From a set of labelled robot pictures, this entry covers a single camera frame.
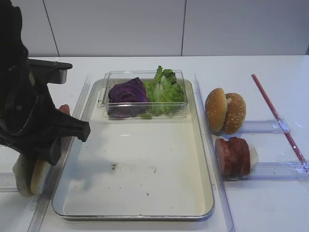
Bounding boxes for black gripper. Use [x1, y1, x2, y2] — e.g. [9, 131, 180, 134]
[0, 60, 91, 166]

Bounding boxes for bun bottom slice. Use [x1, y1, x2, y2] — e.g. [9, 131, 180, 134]
[30, 158, 51, 195]

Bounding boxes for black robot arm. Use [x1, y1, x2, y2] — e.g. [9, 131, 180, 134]
[0, 0, 90, 166]

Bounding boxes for green lettuce leaves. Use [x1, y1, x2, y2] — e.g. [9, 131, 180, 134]
[140, 66, 185, 119]

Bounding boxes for left red meat patty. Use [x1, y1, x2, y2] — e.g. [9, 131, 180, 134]
[215, 138, 231, 176]

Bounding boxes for red meat patty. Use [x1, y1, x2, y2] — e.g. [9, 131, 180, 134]
[227, 137, 243, 176]
[239, 138, 251, 176]
[215, 138, 231, 176]

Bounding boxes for middle red meat patty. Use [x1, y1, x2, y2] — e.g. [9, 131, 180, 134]
[227, 137, 243, 176]

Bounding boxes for right red meat patty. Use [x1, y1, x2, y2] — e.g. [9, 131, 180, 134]
[239, 138, 251, 176]

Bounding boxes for white cheese slice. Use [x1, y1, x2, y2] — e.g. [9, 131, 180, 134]
[249, 144, 259, 172]

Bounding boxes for pale rear bun bottom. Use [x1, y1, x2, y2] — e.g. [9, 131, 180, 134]
[13, 154, 35, 197]

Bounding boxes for clear lower left crossbar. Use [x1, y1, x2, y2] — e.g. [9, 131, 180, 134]
[0, 172, 18, 193]

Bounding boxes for clear crossbar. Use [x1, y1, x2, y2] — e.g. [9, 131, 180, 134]
[0, 172, 18, 193]
[223, 161, 309, 181]
[239, 119, 291, 133]

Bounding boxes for metal baking tray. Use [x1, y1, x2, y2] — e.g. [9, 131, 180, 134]
[52, 80, 215, 221]

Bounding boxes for purple cabbage piece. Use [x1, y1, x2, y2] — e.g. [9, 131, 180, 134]
[108, 77, 149, 118]

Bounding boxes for clear plastic container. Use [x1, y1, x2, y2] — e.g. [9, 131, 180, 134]
[98, 66, 188, 119]

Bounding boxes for left sesame bun top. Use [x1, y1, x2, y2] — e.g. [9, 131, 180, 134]
[205, 87, 227, 132]

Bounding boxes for sesame bun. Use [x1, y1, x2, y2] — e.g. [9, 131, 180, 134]
[220, 93, 246, 135]
[205, 87, 227, 132]

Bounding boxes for right sesame bun top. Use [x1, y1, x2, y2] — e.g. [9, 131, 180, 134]
[220, 93, 246, 135]

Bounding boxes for clear upper right crossbar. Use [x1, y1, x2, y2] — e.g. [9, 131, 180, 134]
[239, 119, 291, 133]

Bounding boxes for clear lower right crossbar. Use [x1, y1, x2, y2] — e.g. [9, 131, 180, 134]
[223, 161, 309, 181]

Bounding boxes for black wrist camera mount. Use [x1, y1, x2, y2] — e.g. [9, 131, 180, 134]
[28, 59, 73, 84]

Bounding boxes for clear rail left of tray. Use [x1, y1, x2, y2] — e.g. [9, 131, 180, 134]
[27, 75, 89, 232]

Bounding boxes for clear rail of tray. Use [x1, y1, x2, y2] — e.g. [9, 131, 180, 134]
[193, 73, 236, 232]
[27, 75, 89, 232]

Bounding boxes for clear rail right of tray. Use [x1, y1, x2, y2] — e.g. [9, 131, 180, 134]
[193, 73, 236, 232]

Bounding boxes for red plastic rail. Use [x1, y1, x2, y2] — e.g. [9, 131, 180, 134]
[251, 74, 309, 175]

